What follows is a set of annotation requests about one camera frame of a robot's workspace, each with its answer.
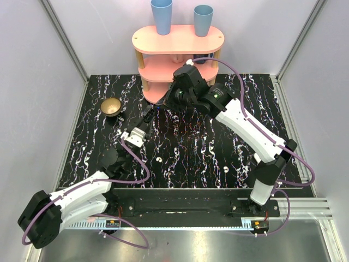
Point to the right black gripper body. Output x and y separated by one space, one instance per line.
175 99

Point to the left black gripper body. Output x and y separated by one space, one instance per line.
143 126

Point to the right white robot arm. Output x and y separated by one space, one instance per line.
219 103

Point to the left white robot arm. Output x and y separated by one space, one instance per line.
48 214

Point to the pink mug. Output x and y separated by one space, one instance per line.
176 58

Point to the dark blue mug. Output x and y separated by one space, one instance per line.
198 59

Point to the pink three-tier wooden shelf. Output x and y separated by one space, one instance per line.
153 54

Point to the right light blue tumbler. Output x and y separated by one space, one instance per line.
202 19

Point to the light blue tumbler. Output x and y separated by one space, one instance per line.
162 15
202 19

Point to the left light blue tumbler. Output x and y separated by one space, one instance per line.
162 15

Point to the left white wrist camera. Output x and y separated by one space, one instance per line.
134 138

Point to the black mounting base plate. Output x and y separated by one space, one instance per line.
234 201

